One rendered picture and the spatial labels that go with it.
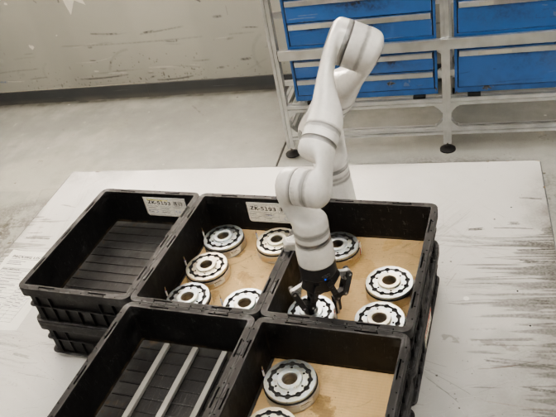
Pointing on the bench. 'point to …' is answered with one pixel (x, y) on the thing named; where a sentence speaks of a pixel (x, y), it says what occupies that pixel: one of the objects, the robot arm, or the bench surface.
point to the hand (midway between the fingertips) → (325, 309)
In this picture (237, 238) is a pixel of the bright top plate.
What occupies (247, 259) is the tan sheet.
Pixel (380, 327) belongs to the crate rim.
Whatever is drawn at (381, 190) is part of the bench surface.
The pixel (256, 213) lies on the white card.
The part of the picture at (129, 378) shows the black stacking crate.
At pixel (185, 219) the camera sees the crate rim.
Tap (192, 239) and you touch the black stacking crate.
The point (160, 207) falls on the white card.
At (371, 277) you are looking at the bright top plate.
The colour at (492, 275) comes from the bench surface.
